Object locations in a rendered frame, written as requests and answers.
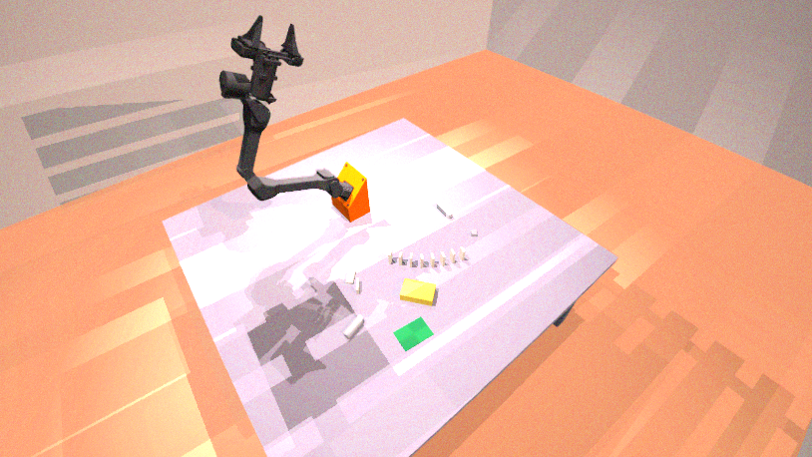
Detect yellow block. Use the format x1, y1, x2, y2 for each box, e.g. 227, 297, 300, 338
400, 278, 436, 306

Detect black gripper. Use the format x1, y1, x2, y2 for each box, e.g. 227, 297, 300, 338
230, 15, 304, 84

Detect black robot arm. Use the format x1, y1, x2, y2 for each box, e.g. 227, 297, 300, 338
219, 70, 354, 202

